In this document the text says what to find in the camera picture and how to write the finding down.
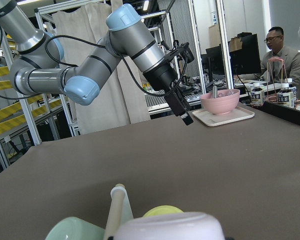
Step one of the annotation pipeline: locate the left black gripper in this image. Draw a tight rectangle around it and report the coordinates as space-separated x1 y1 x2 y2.
142 42 195 126

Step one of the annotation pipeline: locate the pink cup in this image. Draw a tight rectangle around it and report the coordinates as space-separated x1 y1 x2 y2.
113 212 225 240

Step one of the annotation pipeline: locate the green cup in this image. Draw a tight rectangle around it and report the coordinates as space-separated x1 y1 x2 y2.
45 216 105 240

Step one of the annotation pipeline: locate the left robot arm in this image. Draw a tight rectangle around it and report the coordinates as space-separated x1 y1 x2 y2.
0 0 194 125

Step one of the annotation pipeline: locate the yellow cup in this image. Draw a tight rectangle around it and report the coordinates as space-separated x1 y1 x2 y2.
142 205 184 218

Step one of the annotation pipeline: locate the beige tray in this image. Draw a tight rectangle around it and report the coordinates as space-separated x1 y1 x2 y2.
192 106 255 127

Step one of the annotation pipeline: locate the metal rod tool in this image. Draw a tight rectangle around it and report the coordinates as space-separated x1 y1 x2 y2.
212 85 218 99

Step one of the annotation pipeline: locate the pink bowl with ice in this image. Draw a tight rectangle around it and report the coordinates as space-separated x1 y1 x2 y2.
199 89 240 115

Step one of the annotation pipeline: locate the tea bottle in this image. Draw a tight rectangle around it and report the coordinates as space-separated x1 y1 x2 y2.
277 82 295 108
286 77 297 102
250 82 265 106

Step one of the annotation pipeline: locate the person in beige suit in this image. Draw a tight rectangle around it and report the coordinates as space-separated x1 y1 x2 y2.
253 26 300 100

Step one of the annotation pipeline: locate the aluminium frame post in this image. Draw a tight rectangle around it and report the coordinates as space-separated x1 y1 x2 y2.
215 0 234 89

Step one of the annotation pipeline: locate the white wire cup rack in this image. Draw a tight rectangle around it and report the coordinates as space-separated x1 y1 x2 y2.
103 183 134 240

